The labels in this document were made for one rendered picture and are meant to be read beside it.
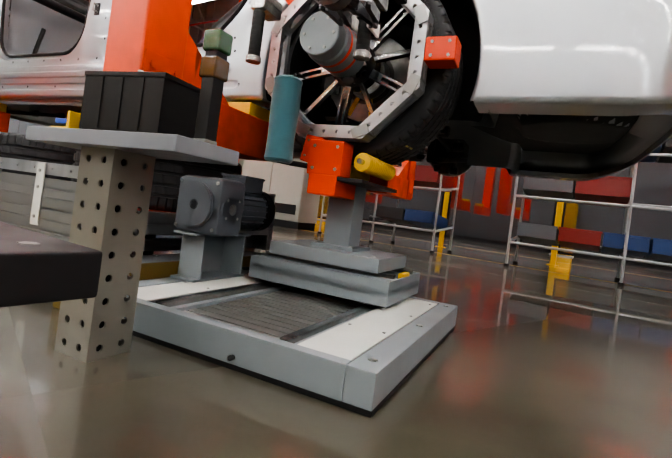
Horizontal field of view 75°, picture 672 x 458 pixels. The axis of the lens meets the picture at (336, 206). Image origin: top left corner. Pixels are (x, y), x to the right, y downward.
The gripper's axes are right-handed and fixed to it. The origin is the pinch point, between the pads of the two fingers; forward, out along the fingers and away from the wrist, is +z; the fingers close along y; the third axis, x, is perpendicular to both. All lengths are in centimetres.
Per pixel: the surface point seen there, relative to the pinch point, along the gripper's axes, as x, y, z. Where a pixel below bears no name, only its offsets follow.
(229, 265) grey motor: -72, -52, 24
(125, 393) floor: -83, -14, -47
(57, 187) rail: -52, -102, -9
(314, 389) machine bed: -81, 11, -27
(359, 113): -11, -19, 46
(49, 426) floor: -83, -13, -61
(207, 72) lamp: -25.3, -11.9, -40.6
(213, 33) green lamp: -18.1, -11.7, -40.7
